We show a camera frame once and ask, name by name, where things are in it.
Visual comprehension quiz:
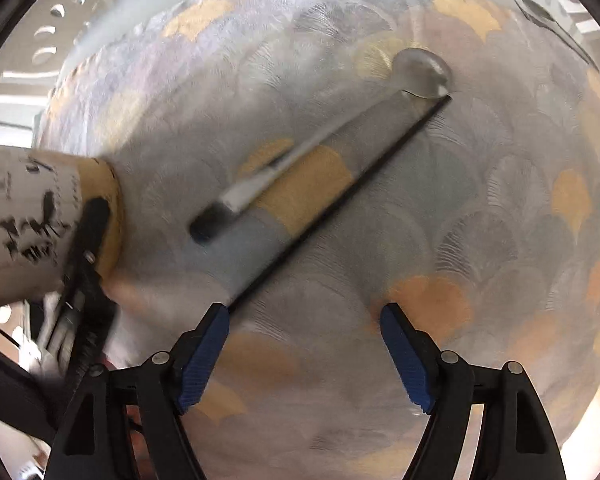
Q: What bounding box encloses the bamboo utensil holder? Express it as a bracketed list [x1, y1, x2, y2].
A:
[0, 144, 123, 313]

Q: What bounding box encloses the fan-patterned tablecloth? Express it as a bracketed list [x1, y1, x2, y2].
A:
[35, 0, 600, 480]

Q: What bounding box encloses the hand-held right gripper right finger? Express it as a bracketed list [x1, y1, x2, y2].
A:
[380, 302, 568, 480]

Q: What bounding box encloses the metal spoon with dark handle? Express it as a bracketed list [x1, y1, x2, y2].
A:
[189, 48, 453, 246]

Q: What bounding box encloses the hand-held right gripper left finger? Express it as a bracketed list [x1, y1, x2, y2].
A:
[45, 302, 231, 480]

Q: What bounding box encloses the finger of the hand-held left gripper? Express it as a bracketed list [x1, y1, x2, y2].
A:
[60, 197, 118, 341]

